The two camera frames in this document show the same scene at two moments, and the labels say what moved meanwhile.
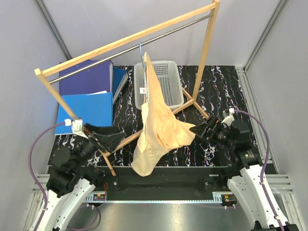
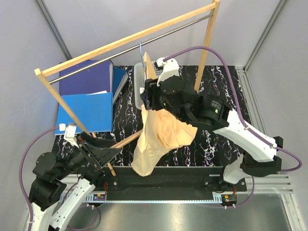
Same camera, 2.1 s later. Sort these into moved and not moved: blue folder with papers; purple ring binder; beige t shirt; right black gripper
Moved: right black gripper
Not moved: blue folder with papers; purple ring binder; beige t shirt
